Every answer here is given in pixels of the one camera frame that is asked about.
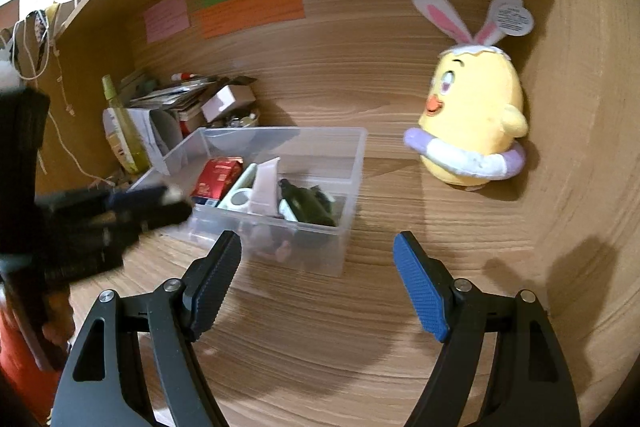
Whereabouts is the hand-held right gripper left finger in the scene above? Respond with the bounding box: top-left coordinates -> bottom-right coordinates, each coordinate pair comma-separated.
51,231 -> 242,427

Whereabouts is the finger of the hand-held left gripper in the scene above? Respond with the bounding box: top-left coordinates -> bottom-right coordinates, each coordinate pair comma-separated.
107,186 -> 173,210
115,202 -> 193,234

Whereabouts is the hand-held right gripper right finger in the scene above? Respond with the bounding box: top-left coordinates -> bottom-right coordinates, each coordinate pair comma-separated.
394,231 -> 581,427

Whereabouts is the red foil packet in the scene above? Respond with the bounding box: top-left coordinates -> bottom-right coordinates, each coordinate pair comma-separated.
191,157 -> 244,208

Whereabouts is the white tape roll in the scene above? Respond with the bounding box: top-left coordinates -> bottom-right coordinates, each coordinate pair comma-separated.
227,188 -> 253,212

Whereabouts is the white and green tube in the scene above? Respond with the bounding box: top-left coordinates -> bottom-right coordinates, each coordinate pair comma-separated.
217,163 -> 258,208

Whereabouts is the pink cosmetic tube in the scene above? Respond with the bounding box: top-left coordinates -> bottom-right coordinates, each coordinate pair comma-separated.
248,157 -> 281,218

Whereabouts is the dark green spray bottle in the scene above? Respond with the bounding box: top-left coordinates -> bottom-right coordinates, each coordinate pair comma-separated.
278,178 -> 337,228

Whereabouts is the clear plastic storage box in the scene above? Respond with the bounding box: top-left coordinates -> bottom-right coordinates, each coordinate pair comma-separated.
127,127 -> 368,278

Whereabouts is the person's left hand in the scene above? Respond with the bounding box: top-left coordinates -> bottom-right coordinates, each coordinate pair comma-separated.
42,289 -> 75,345

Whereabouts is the white cosmetic pouch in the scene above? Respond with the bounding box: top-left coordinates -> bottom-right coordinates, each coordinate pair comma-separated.
102,108 -> 132,170

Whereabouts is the yellow spray bottle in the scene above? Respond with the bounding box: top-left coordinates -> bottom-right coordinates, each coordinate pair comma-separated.
101,74 -> 151,175

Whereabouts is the white folded paper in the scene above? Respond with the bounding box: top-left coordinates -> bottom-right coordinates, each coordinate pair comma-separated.
127,107 -> 185,172

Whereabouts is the red book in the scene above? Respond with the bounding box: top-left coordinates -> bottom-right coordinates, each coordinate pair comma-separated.
180,109 -> 206,134

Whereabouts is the pile of books and papers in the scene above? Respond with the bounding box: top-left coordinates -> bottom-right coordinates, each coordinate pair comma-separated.
120,74 -> 258,118

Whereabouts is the red cloth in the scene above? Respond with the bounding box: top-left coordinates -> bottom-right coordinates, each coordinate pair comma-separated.
0,302 -> 56,375

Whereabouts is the clear bowl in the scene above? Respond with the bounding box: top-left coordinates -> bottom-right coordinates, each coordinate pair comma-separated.
220,112 -> 261,130

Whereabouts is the small white cardboard box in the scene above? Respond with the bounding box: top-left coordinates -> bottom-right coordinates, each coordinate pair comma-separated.
201,84 -> 257,124

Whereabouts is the white pompom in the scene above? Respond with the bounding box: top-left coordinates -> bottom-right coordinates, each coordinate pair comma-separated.
0,59 -> 18,95

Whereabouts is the pink paper note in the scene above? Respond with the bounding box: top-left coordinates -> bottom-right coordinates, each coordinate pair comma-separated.
144,0 -> 192,44

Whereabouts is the yellow chick plush toy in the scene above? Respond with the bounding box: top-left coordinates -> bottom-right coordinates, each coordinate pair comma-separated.
403,0 -> 535,192

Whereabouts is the orange paper note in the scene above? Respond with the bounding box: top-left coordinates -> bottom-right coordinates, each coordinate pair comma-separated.
192,0 -> 306,39

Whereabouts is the white cord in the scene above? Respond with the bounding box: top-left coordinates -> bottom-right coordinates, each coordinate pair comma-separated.
15,4 -> 116,188

